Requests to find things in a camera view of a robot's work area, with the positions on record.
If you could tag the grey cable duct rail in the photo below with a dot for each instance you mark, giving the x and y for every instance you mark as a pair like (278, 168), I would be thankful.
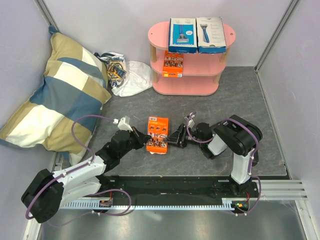
(95, 204)

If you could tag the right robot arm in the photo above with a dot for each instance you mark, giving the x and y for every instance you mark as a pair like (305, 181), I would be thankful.
(234, 133)

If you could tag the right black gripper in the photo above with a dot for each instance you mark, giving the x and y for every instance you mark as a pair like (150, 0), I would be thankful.
(178, 136)

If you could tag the striped blue beige pillow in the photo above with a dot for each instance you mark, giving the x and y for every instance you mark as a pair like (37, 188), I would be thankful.
(61, 114)

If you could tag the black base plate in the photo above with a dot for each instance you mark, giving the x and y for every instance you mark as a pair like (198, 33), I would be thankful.
(174, 190)

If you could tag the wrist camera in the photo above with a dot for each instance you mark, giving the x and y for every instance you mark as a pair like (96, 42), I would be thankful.
(189, 120)
(123, 123)

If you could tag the orange razor box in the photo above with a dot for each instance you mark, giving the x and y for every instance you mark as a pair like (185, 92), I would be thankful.
(158, 129)
(173, 64)

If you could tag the pink three-tier shelf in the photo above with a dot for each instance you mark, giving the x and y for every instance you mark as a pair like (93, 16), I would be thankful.
(200, 73)

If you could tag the blue razor box clear front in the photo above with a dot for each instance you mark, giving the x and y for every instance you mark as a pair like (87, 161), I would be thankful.
(182, 36)

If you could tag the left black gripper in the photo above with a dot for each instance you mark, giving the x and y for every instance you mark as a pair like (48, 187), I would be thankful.
(141, 139)

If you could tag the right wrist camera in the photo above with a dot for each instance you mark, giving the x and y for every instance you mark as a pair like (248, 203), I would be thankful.
(189, 120)

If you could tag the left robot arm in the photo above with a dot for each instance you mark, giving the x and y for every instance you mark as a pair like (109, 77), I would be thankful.
(49, 191)

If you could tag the white blue razor box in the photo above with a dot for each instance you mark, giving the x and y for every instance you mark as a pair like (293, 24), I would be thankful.
(210, 35)

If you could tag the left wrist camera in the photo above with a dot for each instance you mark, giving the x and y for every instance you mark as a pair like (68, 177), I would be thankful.
(123, 123)

